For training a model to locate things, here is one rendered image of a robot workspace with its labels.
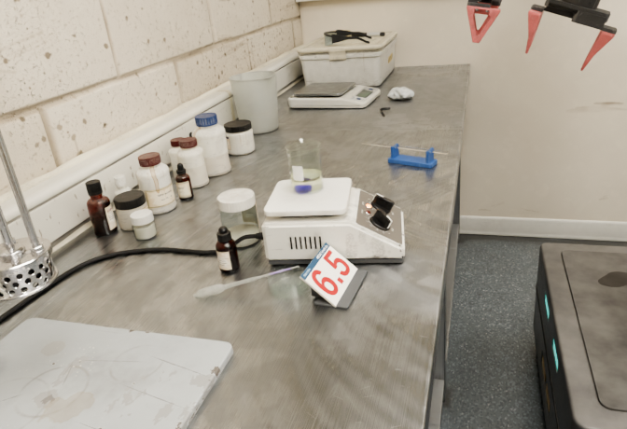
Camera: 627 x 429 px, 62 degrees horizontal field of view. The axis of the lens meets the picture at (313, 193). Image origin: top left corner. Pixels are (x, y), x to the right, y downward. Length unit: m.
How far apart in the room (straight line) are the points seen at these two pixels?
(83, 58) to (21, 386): 0.64
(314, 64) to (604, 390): 1.31
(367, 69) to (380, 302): 1.27
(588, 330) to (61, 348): 1.04
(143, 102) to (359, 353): 0.83
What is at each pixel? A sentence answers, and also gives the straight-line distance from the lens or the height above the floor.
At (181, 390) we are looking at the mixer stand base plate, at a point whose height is 0.76.
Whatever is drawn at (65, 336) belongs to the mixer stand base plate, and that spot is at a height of 0.76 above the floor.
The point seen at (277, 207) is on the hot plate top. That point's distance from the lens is 0.74.
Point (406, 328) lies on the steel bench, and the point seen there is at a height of 0.75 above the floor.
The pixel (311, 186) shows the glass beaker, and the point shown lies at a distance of 0.77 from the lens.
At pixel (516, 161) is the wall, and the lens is 2.31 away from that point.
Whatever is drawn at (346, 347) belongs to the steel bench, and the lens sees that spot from 0.61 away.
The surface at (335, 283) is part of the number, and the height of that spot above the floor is 0.76.
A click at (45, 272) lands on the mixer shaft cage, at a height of 0.90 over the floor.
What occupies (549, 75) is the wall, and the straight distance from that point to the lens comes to 2.22.
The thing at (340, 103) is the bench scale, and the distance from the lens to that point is 1.59.
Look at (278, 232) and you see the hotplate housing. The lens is 0.74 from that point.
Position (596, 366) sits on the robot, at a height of 0.36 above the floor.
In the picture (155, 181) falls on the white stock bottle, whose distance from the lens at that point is 1.00.
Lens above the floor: 1.14
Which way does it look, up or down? 23 degrees down
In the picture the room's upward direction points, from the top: 6 degrees counter-clockwise
